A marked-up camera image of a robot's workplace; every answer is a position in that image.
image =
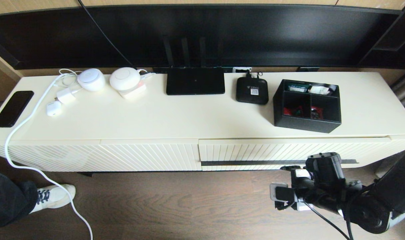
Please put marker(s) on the black trouser leg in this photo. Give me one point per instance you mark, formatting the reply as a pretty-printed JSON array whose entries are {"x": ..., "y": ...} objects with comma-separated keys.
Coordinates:
[{"x": 5, "y": 200}]

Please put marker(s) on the green packet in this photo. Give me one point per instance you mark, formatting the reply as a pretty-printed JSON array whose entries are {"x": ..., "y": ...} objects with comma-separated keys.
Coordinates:
[{"x": 296, "y": 88}]

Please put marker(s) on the black set-top box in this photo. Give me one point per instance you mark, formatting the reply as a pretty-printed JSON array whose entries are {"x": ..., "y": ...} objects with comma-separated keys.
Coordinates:
[{"x": 246, "y": 91}]

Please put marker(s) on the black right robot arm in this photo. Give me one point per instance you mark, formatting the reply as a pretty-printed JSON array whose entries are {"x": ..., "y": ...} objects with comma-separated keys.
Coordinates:
[{"x": 399, "y": 186}]

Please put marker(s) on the black compartment organizer box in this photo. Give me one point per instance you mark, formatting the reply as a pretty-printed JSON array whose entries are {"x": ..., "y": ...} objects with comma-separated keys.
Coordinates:
[{"x": 306, "y": 126}]

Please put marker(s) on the black router with antennas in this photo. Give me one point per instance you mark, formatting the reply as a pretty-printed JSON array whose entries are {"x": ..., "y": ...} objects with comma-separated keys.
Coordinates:
[{"x": 195, "y": 81}]

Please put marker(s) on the white round flat device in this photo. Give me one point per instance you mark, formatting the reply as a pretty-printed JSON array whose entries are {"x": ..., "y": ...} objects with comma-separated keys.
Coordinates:
[{"x": 124, "y": 78}]

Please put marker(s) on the pink white small box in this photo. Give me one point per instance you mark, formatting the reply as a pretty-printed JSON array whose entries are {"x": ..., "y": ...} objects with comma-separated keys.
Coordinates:
[{"x": 135, "y": 94}]

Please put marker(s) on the red black snack packet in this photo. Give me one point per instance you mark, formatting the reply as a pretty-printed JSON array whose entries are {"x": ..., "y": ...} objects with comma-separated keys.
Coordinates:
[{"x": 317, "y": 113}]

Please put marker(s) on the cream ribbed cabinet front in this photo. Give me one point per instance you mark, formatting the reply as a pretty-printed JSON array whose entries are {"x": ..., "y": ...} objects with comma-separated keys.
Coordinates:
[
  {"x": 149, "y": 155},
  {"x": 49, "y": 156}
]

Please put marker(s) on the white sneaker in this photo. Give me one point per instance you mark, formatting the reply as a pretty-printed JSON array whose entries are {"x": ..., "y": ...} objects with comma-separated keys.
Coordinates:
[{"x": 55, "y": 196}]

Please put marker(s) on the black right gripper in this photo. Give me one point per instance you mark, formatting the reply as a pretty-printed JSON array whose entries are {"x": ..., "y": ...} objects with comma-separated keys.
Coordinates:
[{"x": 306, "y": 196}]

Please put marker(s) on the black shelf unit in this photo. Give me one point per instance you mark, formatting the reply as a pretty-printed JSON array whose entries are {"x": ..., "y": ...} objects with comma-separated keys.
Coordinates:
[{"x": 396, "y": 50}]

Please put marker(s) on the white earbuds case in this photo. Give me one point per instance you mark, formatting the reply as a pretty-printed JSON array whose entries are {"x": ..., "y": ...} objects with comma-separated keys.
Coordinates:
[{"x": 53, "y": 108}]

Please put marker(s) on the white packet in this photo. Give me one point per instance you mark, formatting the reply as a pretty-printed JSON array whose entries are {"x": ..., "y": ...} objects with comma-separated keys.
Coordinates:
[{"x": 319, "y": 90}]

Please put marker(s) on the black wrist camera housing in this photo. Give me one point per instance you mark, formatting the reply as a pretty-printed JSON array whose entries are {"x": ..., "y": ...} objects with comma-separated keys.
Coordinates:
[{"x": 324, "y": 170}]

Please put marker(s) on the black television foot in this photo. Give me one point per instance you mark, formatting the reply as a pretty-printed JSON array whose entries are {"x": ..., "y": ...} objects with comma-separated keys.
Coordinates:
[
  {"x": 159, "y": 70},
  {"x": 307, "y": 69}
]

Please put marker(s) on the black smartphone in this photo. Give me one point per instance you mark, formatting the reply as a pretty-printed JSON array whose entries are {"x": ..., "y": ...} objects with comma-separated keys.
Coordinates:
[{"x": 12, "y": 110}]

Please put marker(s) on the white slatted cabinet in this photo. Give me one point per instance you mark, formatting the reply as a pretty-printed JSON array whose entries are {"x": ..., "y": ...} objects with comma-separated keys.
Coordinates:
[{"x": 189, "y": 116}]

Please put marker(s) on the white dome smart speaker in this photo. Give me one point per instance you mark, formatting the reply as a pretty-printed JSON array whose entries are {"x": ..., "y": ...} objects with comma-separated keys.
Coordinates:
[{"x": 91, "y": 80}]

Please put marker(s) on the cream ribbed drawer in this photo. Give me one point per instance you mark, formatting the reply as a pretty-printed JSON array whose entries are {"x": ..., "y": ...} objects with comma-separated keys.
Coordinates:
[{"x": 256, "y": 150}]

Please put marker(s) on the black television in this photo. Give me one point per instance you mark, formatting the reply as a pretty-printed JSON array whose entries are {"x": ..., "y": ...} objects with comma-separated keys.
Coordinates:
[{"x": 256, "y": 33}]

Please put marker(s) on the white wall outlet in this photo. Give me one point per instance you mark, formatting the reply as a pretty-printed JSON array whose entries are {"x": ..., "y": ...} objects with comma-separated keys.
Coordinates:
[{"x": 237, "y": 70}]

